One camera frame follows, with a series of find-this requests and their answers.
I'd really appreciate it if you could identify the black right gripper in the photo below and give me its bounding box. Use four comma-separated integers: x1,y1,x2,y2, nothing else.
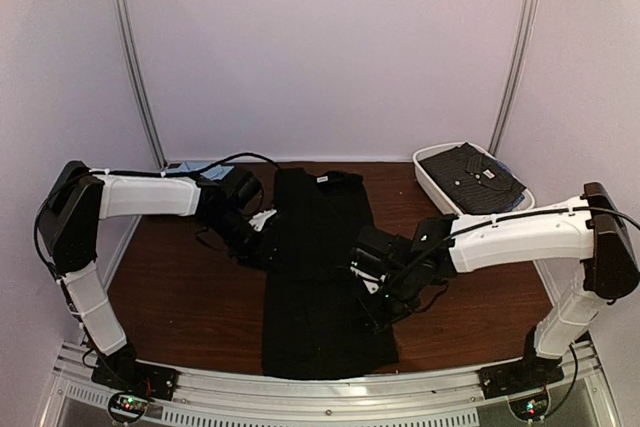
355,266,422,334

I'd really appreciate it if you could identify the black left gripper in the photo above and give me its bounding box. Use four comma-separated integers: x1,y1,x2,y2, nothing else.
202,209,286,273

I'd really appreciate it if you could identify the black long sleeve shirt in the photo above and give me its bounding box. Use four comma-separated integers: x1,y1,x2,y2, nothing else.
261,168,399,381

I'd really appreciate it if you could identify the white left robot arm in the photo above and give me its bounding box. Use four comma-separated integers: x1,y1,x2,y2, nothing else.
34,161,277,391

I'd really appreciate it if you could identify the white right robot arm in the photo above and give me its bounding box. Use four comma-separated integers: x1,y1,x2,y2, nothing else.
348,182,639,389

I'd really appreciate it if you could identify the light blue folded shirt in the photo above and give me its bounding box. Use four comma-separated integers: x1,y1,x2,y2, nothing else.
164,161,235,181

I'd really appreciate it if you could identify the grey striped shirt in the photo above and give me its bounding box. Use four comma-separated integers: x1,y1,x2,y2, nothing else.
418,141,527,213

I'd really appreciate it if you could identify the blue patterned shirt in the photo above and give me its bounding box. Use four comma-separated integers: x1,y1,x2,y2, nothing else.
495,159,525,212

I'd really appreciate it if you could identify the front aluminium rail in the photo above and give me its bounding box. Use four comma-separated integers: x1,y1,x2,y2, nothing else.
35,341,621,426

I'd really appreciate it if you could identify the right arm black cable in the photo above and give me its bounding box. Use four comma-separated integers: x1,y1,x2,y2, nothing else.
384,186,640,298

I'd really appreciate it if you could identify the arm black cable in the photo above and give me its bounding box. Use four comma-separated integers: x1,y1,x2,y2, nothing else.
32,151,281,268
384,186,640,298

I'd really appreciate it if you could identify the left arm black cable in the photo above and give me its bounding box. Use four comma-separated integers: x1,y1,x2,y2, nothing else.
32,151,281,268

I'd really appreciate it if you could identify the left aluminium frame post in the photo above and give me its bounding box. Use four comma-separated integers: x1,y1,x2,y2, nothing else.
114,0,166,167

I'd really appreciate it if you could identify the aluminium frame post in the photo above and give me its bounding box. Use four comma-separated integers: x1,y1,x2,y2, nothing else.
114,0,166,167
489,0,539,156

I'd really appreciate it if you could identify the right aluminium frame post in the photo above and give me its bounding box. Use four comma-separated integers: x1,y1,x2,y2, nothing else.
489,0,539,156

